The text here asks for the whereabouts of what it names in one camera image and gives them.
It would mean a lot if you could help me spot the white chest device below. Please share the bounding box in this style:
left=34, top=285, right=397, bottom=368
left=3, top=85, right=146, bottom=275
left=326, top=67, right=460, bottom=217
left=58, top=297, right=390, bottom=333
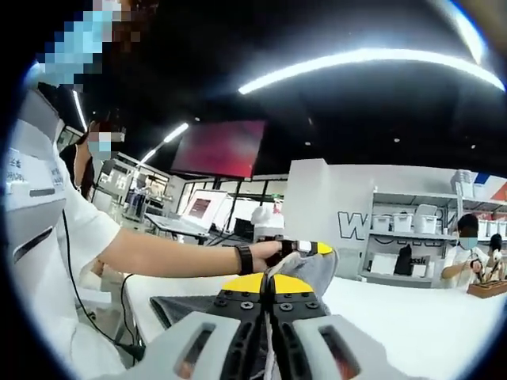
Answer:
left=6, top=118, right=67, bottom=262

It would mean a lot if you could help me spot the black device cable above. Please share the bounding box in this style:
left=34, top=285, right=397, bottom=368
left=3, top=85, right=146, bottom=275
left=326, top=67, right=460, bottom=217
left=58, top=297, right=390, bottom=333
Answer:
left=62, top=209, right=142, bottom=352

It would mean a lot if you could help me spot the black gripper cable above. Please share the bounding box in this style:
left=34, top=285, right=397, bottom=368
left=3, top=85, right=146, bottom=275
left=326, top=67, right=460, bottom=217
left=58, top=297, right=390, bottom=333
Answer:
left=120, top=272, right=143, bottom=361

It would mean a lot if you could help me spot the black monitor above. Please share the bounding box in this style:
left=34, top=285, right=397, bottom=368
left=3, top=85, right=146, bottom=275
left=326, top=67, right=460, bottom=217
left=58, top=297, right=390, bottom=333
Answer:
left=233, top=217, right=254, bottom=241

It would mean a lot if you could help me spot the long ceiling light strip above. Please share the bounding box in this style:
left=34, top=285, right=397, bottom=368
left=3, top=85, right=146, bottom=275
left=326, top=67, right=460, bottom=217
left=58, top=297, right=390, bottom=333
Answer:
left=237, top=47, right=506, bottom=95
left=451, top=0, right=489, bottom=64

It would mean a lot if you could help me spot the group of white storage bins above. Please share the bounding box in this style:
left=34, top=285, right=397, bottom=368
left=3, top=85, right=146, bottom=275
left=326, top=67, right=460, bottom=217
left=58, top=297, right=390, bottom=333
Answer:
left=372, top=169, right=507, bottom=242

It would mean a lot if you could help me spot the black bag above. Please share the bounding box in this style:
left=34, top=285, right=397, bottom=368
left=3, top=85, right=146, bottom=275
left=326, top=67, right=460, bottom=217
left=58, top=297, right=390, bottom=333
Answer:
left=395, top=244, right=415, bottom=276

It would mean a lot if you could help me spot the white cardboard box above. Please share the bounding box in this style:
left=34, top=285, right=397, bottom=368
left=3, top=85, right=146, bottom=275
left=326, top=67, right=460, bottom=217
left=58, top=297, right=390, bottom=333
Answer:
left=372, top=253, right=397, bottom=275

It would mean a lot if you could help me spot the black framed glass partition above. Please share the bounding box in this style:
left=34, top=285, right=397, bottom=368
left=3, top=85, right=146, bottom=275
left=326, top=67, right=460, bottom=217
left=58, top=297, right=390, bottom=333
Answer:
left=170, top=177, right=290, bottom=238

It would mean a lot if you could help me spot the grey towel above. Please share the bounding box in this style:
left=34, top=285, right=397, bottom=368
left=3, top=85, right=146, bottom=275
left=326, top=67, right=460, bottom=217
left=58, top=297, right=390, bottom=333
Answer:
left=149, top=249, right=341, bottom=380

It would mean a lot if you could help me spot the short ceiling light strip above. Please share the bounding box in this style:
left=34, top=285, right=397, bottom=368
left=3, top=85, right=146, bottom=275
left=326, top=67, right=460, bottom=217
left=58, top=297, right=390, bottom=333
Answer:
left=72, top=89, right=89, bottom=132
left=162, top=122, right=190, bottom=144
left=138, top=146, right=160, bottom=165

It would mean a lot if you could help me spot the person's left hand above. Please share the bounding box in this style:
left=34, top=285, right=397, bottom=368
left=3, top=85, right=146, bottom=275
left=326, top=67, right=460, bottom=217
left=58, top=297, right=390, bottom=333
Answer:
left=251, top=240, right=296, bottom=275

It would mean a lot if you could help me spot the white open laptop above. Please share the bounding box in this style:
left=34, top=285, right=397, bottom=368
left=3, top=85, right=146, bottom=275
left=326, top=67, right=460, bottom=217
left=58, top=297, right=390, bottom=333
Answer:
left=144, top=188, right=230, bottom=238

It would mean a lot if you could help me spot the grey metal shelf unit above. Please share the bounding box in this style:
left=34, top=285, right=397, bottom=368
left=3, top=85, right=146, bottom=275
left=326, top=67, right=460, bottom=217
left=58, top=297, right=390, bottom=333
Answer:
left=360, top=185, right=507, bottom=284

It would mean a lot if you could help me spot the wooden tray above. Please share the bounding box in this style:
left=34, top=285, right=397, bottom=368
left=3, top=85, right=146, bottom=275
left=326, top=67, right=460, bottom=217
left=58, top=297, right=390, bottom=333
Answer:
left=466, top=279, right=507, bottom=297

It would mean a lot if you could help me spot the black wristband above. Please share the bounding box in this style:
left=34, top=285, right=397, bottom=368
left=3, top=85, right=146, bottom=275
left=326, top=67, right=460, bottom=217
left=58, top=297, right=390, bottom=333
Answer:
left=234, top=243, right=254, bottom=275

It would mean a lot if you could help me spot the red hanging screen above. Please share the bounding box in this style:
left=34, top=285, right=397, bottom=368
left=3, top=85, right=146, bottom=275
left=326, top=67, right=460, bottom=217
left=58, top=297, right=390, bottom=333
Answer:
left=170, top=120, right=266, bottom=179

